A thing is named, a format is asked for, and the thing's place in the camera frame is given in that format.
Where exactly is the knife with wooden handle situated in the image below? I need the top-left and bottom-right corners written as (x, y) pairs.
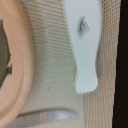
top-left (14, 109), bottom-right (78, 128)

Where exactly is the round wooden plate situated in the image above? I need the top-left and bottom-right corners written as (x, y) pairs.
top-left (0, 0), bottom-right (34, 128)

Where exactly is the white toy fish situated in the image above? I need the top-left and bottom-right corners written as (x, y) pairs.
top-left (63, 0), bottom-right (102, 94)

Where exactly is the grey green gripper finger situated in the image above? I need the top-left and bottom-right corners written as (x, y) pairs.
top-left (0, 20), bottom-right (12, 88)

